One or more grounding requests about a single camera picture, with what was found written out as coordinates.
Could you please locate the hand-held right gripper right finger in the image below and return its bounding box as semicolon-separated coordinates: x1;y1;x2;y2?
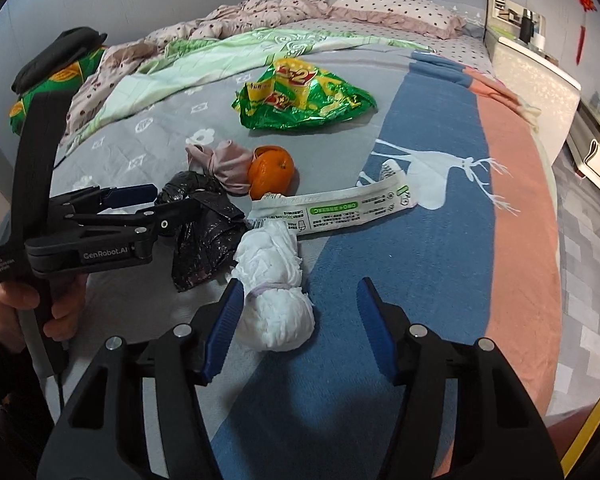
356;277;566;480

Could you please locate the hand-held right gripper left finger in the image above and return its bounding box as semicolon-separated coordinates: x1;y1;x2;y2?
39;277;246;480

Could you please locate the white tissue bundle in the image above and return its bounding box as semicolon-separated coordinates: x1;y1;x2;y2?
230;220;316;352

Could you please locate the cream bedside cabinet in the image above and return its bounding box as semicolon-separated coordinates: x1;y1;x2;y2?
485;30;583;133

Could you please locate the black plastic bag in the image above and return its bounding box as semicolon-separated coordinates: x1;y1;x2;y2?
155;171;248;293

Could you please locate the polka dot pillow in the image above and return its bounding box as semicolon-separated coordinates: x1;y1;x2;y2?
327;0;467;41

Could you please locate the folded green flowered blanket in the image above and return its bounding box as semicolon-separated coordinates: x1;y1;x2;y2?
9;45;108;136

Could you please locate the orange tangerine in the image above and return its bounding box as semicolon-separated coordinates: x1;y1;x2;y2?
247;145;296;201

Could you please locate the light green floral quilt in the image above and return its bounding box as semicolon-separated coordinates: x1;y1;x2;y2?
60;27;416;156

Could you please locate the black folded cloth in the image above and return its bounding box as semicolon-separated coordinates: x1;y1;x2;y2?
12;26;110;90

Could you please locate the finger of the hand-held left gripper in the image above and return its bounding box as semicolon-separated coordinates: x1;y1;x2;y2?
72;196;204;243
52;183;160;213

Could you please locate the large green snack bag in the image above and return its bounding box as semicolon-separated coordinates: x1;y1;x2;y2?
231;57;378;132

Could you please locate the long white paper wrapper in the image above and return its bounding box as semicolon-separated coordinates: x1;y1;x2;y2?
247;180;417;238

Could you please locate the pink cloth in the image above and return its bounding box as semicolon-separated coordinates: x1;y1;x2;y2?
185;140;253;196

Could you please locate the red knot string ornament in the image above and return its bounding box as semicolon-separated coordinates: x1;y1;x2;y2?
572;0;598;66

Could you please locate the person's left hand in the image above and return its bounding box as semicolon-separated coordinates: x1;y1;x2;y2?
0;275;88;343

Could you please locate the pink polka dot quilt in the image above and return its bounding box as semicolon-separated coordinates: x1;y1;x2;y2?
62;0;331;136

